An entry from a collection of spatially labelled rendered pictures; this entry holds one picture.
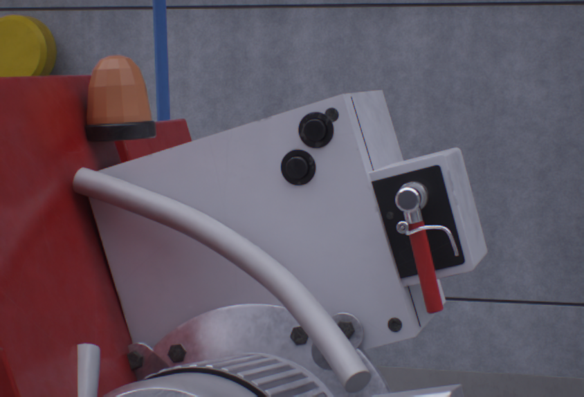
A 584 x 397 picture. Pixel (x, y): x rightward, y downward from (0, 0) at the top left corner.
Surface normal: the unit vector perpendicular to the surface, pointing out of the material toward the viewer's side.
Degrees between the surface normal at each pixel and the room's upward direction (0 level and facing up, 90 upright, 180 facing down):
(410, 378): 90
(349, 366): 45
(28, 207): 70
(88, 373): 53
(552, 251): 90
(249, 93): 90
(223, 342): 81
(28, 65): 90
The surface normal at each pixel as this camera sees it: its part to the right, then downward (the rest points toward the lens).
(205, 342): -0.24, -0.07
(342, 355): -0.26, -0.64
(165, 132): 0.92, -0.28
